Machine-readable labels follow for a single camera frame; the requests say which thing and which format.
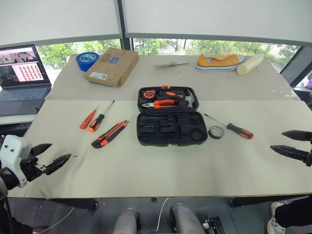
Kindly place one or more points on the black floor device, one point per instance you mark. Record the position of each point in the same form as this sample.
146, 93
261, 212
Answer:
215, 225

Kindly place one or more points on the white side table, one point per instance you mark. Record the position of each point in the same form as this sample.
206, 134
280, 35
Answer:
17, 119

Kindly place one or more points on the black orange utility knife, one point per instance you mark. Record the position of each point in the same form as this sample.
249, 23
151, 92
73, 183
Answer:
109, 135

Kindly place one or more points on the white roller blind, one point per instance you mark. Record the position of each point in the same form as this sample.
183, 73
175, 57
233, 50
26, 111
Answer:
61, 19
219, 17

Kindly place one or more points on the black table foot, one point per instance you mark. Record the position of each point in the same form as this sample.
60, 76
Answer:
75, 204
256, 201

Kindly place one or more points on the grey laptop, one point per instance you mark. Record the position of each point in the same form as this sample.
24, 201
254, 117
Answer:
22, 95

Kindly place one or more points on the black plastic tool case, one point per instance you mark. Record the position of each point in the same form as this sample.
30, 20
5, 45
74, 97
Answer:
146, 141

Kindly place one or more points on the cream cylinder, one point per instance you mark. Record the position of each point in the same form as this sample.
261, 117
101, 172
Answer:
249, 64

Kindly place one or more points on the brown cardboard parcel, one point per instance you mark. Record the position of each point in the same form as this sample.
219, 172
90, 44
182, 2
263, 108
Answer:
112, 68

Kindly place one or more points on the black electrical tape roll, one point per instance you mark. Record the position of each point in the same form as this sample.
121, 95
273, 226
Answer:
209, 133

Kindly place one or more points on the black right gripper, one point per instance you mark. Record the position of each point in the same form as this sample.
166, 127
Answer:
310, 156

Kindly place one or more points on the orange voltage tester screwdriver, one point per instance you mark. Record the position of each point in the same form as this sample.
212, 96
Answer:
86, 120

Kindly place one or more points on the dark window post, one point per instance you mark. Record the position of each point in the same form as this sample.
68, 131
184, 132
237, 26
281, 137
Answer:
124, 24

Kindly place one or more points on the dark trouser leg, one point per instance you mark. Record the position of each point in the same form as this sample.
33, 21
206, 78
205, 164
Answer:
295, 212

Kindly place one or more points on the grey rounded robot knee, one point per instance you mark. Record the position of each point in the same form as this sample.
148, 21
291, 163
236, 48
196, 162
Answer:
187, 219
126, 223

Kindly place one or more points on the blue tape roll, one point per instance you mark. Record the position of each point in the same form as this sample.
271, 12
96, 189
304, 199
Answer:
81, 64

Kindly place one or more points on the white sneaker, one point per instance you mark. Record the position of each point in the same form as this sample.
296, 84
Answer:
274, 219

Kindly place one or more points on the yellow canvas shoe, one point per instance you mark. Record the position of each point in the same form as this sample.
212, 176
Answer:
214, 64

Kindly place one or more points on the green plastic strip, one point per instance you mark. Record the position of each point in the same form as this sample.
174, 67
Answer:
168, 65

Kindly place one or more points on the small black floor object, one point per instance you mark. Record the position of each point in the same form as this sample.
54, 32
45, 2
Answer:
154, 200

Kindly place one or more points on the orange black tape measure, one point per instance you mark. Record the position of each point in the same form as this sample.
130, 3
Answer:
149, 94

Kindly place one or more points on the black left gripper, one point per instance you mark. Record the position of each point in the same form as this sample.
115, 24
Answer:
29, 168

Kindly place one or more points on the beige paper table sheet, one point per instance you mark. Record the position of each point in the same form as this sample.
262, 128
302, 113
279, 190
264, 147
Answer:
219, 83
156, 170

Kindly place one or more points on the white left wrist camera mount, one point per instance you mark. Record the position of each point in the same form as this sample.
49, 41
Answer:
12, 151

